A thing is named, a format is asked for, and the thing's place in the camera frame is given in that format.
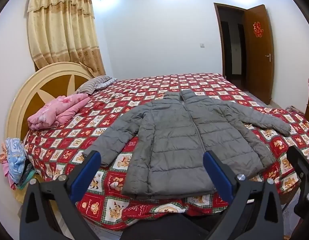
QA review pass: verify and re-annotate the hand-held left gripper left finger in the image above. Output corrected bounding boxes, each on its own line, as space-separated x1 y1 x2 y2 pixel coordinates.
19 150 102 240

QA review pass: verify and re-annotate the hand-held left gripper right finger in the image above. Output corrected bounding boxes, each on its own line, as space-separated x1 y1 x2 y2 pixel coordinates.
203 150 285 240

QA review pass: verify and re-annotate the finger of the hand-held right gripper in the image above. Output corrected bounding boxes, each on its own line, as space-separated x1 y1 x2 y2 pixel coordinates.
286 145 309 220

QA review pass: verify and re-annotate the grey puffer jacket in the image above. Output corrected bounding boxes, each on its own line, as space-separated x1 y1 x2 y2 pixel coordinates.
82 89 291 201

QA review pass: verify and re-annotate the crumpled cloth on floor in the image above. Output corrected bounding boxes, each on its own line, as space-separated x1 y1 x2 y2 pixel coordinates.
285 106 305 114

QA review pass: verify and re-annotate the red printed bedspread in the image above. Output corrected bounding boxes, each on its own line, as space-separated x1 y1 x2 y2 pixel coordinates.
23 72 309 232

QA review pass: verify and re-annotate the green cloth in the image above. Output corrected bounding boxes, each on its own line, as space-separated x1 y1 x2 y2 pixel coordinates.
17 157 36 188

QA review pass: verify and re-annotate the folded pink floral quilt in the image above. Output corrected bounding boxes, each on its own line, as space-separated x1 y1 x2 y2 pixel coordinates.
27 93 90 130

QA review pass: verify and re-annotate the blue printed cloth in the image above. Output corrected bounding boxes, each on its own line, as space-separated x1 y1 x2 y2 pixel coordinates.
6 137 26 184

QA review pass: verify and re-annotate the pink cloth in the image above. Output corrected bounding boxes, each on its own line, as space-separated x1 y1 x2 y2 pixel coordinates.
0 142 17 190

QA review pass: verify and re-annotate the striped pillow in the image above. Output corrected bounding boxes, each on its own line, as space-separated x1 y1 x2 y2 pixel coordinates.
75 76 112 95

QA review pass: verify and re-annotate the grey-blue pillow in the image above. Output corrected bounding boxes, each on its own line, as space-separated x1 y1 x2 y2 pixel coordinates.
96 77 118 90

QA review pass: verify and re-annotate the brown wooden door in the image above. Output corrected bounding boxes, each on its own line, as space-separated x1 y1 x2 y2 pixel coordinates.
245 4 274 105

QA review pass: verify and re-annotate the cream and brown headboard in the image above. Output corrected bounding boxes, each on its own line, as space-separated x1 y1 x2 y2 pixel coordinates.
6 62 95 143

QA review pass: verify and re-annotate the red paper door decoration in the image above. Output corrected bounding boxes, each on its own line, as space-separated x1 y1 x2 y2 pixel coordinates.
253 21 263 37

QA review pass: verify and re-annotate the beige patterned curtain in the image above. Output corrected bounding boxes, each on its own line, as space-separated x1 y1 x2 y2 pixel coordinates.
27 0 106 78

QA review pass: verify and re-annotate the dark brown door frame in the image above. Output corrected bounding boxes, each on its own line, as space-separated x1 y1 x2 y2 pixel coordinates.
214 2 247 80

